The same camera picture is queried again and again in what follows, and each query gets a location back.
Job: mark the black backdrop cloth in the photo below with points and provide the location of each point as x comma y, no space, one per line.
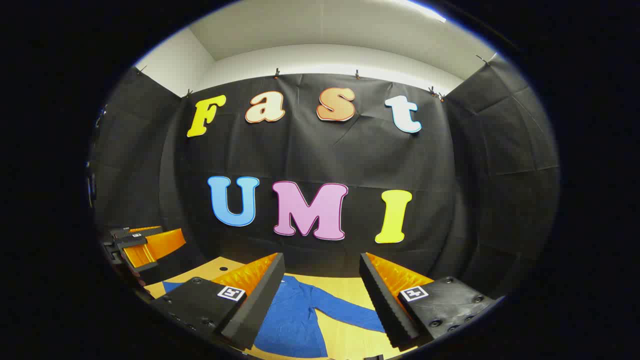
360,160

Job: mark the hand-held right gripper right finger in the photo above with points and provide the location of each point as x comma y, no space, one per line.
382,300

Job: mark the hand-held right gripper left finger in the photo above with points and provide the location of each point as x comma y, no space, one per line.
260,300

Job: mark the row of small cloth clips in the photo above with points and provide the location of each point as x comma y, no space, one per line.
276,74

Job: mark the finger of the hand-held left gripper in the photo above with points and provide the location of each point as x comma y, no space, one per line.
142,233
165,245

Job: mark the blue button jacket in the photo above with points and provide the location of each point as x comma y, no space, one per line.
295,320

